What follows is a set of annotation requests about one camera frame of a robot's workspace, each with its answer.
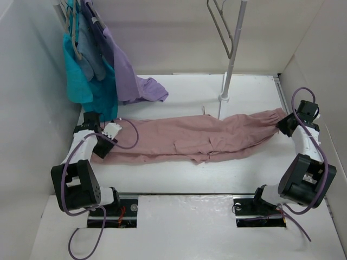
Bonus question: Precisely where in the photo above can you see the pink trousers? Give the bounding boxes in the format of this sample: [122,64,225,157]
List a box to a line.
[92,108,287,165]

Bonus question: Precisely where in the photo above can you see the grey clothes hanger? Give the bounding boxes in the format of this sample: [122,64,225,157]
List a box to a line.
[205,0,234,59]

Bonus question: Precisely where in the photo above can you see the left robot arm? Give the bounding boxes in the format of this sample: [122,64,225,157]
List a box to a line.
[51,112,121,215]

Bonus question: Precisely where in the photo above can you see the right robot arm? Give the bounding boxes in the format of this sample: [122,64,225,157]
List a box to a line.
[250,100,337,213]

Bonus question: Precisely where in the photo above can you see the grey hanger on rack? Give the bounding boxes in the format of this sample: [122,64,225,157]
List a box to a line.
[60,0,82,60]

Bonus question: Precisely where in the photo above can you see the teal hanging shirt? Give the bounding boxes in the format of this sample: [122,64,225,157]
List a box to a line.
[62,0,119,120]

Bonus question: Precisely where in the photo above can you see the purple hanging shirt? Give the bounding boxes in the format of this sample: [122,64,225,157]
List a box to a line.
[81,1,169,105]

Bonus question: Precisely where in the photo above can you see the white rack pole with base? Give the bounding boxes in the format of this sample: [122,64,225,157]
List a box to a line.
[211,0,248,120]

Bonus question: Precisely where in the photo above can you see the blue-grey hanging garment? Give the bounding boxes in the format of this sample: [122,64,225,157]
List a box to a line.
[76,13,106,81]

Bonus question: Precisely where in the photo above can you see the left white rack pole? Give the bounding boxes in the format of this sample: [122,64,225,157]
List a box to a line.
[52,0,67,25]

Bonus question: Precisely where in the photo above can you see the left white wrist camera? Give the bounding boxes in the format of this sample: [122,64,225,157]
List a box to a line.
[102,122,122,140]

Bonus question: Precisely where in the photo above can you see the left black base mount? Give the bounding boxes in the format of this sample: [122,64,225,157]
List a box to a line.
[87,197,138,229]

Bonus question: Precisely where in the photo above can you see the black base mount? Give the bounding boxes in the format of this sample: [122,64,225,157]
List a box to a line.
[87,197,138,229]
[232,197,286,228]

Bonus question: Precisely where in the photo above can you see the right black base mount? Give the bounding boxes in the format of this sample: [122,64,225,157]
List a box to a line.
[232,197,286,228]

